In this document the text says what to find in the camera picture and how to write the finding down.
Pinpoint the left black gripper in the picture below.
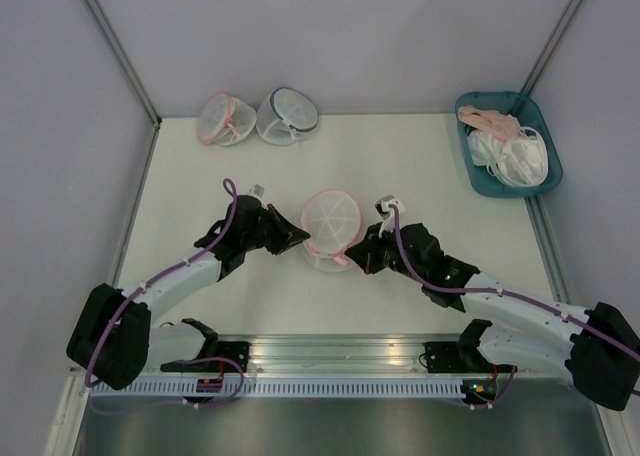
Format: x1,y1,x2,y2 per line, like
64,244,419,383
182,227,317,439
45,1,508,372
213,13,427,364
242,204,309,255

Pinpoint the pink-trim mesh laundry bag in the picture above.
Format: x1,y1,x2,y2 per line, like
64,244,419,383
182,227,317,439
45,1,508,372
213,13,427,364
196,93,257,147

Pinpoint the left aluminium frame post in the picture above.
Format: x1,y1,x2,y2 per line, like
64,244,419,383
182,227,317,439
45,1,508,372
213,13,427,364
80,0,162,129

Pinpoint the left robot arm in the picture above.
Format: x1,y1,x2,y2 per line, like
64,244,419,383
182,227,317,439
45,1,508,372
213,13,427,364
66,195,310,390

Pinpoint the teal plastic basket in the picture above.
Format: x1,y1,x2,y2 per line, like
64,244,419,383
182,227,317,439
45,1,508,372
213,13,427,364
455,91,563,198

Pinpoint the white bra in basket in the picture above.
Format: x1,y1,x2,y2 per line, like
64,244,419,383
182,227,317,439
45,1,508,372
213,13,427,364
467,127,549,188

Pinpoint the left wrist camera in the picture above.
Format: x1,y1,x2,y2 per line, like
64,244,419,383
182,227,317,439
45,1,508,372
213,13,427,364
249,184,265,199

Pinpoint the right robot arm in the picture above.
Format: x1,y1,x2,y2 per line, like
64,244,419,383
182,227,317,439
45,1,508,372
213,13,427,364
346,223,639,411

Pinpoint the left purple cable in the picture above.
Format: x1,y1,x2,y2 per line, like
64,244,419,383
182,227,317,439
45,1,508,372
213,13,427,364
82,177,241,387

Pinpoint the pink-zip mesh laundry bag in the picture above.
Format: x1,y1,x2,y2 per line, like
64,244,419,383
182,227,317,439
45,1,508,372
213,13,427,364
300,189,363,273

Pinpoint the slotted cable duct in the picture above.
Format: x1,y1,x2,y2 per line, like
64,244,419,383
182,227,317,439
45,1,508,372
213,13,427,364
92,377,464,399

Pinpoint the blue-trim mesh laundry bag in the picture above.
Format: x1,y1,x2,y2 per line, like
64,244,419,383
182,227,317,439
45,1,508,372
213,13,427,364
256,87,319,146

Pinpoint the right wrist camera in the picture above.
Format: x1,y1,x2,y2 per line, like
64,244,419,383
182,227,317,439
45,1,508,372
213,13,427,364
375,195,406,237

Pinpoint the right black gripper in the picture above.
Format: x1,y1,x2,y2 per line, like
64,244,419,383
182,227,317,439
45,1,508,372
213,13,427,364
344,221,426,284

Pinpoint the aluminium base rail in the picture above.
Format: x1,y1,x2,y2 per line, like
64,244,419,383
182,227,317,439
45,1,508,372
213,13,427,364
67,333,615,376

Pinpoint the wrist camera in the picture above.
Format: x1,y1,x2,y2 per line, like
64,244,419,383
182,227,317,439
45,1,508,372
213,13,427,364
375,195,406,237
249,184,265,199

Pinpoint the right aluminium frame post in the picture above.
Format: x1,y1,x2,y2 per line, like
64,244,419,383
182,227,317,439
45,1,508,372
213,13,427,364
520,0,587,96

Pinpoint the aluminium frame post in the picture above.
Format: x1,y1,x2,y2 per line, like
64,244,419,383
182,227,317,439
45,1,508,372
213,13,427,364
80,0,162,129
520,0,587,96

